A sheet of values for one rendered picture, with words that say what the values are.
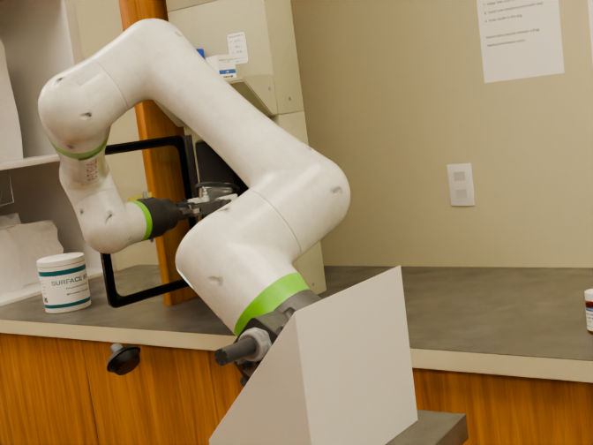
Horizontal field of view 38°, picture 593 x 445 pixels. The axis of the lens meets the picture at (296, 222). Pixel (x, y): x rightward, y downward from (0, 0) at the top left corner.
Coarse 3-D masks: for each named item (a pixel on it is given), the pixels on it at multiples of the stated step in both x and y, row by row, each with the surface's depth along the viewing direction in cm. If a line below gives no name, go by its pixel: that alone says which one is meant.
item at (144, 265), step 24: (120, 168) 216; (144, 168) 221; (168, 168) 226; (120, 192) 216; (168, 192) 226; (168, 240) 226; (120, 264) 216; (144, 264) 221; (168, 264) 226; (120, 288) 216; (144, 288) 221
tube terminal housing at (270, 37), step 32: (224, 0) 216; (256, 0) 211; (288, 0) 217; (192, 32) 224; (224, 32) 218; (256, 32) 212; (288, 32) 217; (256, 64) 214; (288, 64) 217; (288, 96) 216; (288, 128) 216; (320, 256) 226; (320, 288) 226
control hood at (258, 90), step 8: (232, 80) 205; (240, 80) 204; (248, 80) 204; (256, 80) 206; (264, 80) 209; (272, 80) 211; (240, 88) 206; (248, 88) 205; (256, 88) 206; (264, 88) 209; (272, 88) 211; (248, 96) 208; (256, 96) 206; (264, 96) 208; (272, 96) 211; (160, 104) 223; (256, 104) 209; (264, 104) 209; (272, 104) 211; (168, 112) 225; (264, 112) 211; (272, 112) 211; (176, 120) 227
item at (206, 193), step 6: (204, 186) 211; (210, 186) 210; (216, 186) 210; (204, 192) 211; (210, 192) 211; (216, 192) 210; (222, 192) 211; (228, 192) 212; (234, 192) 214; (204, 198) 211; (210, 198) 210; (198, 216) 213; (204, 216) 211
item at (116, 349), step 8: (120, 344) 209; (112, 352) 208; (120, 352) 204; (128, 352) 205; (136, 352) 207; (112, 360) 204; (120, 360) 204; (128, 360) 204; (136, 360) 207; (112, 368) 205; (120, 368) 205; (128, 368) 208
